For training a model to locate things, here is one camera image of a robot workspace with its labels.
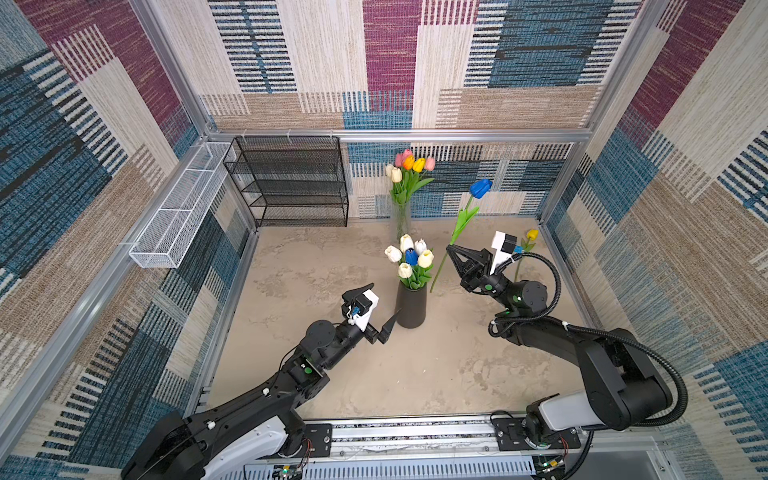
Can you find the black wire shelf rack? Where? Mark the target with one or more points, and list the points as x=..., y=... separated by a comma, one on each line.
x=290, y=181

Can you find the white wire mesh basket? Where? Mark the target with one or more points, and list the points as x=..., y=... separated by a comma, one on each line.
x=164, y=242

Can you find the blue tulip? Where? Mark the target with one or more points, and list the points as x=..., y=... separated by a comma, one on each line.
x=465, y=214
x=411, y=257

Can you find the pink tulip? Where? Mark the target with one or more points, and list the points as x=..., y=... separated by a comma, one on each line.
x=402, y=157

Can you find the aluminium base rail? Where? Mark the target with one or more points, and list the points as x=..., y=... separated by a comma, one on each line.
x=460, y=447

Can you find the yellow tulip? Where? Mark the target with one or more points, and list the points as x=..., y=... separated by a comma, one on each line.
x=527, y=244

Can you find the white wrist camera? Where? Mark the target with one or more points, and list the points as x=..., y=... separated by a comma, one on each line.
x=504, y=246
x=358, y=312

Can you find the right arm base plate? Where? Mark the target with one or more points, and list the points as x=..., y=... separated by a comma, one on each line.
x=518, y=434

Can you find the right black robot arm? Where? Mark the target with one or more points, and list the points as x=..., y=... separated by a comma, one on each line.
x=625, y=383

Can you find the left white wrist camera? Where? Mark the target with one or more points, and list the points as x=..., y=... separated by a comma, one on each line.
x=358, y=312

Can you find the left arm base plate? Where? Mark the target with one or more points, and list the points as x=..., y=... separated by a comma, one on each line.
x=314, y=441

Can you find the clear glass vase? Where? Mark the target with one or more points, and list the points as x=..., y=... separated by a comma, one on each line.
x=400, y=220

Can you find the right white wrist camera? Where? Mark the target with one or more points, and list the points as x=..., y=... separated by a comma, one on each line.
x=504, y=246

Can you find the dark cylindrical vase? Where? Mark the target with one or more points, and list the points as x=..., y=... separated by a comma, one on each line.
x=411, y=306

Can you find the cream yellow-tinged tulip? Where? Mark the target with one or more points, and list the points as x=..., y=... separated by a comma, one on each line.
x=424, y=265

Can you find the tulip bunch yellow orange pink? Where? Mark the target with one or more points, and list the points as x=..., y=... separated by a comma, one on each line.
x=416, y=174

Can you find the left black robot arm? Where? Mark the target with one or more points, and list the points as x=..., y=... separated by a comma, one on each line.
x=262, y=422

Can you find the aluminium frame crossbar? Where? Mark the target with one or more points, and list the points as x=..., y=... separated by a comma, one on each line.
x=418, y=135

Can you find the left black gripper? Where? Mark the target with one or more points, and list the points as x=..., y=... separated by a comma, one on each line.
x=370, y=335

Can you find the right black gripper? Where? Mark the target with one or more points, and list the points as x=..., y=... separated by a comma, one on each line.
x=471, y=275

